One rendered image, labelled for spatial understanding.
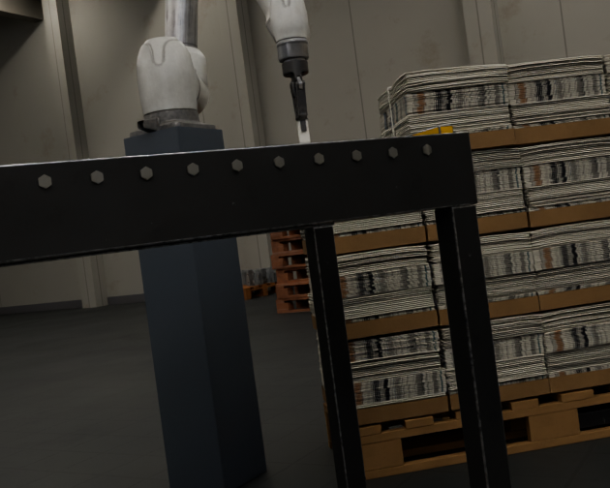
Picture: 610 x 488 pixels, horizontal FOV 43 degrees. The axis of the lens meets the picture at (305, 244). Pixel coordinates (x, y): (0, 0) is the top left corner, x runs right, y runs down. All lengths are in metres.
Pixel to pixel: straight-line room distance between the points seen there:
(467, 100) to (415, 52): 7.03
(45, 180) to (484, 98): 1.42
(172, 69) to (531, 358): 1.27
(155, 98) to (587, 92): 1.20
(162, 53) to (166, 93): 0.11
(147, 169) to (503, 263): 1.32
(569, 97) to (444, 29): 6.84
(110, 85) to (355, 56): 4.05
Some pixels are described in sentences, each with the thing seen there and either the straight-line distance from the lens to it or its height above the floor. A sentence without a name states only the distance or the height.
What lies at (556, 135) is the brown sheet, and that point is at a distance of 2.26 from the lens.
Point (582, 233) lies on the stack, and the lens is 2.26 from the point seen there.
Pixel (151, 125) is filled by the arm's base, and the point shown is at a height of 1.02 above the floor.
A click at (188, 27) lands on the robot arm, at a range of 2.46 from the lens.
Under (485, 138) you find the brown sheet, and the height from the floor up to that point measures 0.86.
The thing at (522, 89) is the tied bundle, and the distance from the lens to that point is 2.25.
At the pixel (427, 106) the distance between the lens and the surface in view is 2.13.
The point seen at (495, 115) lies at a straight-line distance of 2.19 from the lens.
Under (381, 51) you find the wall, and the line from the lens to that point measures 9.36.
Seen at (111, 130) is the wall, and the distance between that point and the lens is 11.86.
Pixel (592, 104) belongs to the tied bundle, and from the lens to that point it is 2.32.
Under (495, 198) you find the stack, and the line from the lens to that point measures 2.17.
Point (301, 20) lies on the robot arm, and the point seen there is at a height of 1.27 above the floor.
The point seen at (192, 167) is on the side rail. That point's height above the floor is 0.78.
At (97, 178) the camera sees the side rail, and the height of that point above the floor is 0.77.
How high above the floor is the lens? 0.67
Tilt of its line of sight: 1 degrees down
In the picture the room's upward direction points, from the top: 7 degrees counter-clockwise
